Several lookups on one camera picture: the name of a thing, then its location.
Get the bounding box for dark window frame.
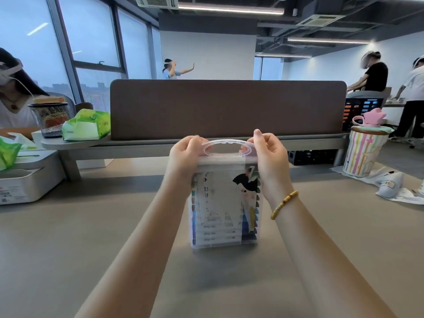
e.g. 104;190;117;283
46;0;159;111

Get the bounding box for white desk organizer box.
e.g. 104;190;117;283
0;149;65;206

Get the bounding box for gold bead bracelet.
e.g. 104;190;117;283
270;190;299;221

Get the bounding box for white tissue paper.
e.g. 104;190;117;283
330;165;424;205

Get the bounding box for person's right forearm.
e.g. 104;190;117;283
273;195;398;318

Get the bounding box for clear plastic marker case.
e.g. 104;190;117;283
188;139;264;250

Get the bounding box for person's right hand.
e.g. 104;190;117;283
241;129;295;204

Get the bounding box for linear ceiling light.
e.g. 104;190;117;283
255;53;312;59
178;4;285;15
287;37;370;45

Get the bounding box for person's left forearm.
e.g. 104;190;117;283
74;177;193;318

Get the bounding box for brown fabric desk divider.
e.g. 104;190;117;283
110;79;348;141

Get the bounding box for group of cool-coloured white markers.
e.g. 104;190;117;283
241;177;262;242

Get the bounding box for grey desk riser shelf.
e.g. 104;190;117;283
39;132;350;182

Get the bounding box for striped tumbler pink lid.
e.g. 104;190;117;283
342;108;395;178

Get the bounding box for black mesh pen holder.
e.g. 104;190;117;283
28;97;70;139

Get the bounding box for ceiling air conditioner unit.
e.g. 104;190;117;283
134;0;179;10
295;15;346;27

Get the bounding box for person's left hand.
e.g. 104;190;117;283
165;135;210;189

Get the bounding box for black plastic file rack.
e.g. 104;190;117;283
343;97;386;131

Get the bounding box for white plush toy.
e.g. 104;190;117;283
377;171;405;199

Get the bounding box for white headset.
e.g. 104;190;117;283
0;61;24;85

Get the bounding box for crumpled green tissue pack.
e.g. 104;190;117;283
0;135;22;171

